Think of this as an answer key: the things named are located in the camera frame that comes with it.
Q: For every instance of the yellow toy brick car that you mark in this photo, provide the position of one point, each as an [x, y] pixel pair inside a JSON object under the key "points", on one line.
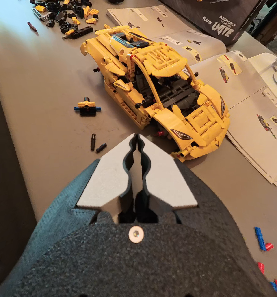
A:
{"points": [[166, 120]]}

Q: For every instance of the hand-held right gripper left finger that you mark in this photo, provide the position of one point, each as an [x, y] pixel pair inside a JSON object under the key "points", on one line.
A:
{"points": [[101, 183]]}

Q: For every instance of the grey desk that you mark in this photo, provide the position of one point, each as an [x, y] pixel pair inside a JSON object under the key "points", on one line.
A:
{"points": [[48, 81]]}

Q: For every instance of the long black connector pin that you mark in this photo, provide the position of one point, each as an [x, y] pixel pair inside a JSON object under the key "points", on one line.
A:
{"points": [[93, 142]]}

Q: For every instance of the long blue axle pin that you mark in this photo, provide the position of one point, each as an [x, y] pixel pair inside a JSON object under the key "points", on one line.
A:
{"points": [[260, 239]]}

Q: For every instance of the building instruction booklet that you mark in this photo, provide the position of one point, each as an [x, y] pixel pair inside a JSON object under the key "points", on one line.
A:
{"points": [[252, 97]]}

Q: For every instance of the small dark pin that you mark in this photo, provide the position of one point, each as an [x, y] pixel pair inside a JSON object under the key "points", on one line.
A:
{"points": [[32, 26]]}

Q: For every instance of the short red bush piece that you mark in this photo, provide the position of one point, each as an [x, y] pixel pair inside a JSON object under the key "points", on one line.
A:
{"points": [[269, 246]]}

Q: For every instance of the toy car set box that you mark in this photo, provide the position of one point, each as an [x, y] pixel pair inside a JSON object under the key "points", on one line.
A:
{"points": [[198, 14]]}

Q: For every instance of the short black connector pin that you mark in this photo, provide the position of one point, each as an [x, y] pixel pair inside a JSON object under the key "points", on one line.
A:
{"points": [[101, 147]]}

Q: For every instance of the small black brick assembly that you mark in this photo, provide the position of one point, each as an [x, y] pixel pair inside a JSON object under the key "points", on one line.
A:
{"points": [[87, 111]]}

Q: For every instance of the pile of black yellow bricks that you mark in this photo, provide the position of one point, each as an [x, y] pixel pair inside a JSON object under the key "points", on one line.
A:
{"points": [[66, 23]]}

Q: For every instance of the white document stand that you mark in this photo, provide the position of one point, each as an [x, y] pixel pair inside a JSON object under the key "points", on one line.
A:
{"points": [[266, 67]]}

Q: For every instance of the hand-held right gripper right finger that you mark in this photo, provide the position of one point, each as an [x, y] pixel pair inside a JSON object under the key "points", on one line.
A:
{"points": [[173, 183]]}

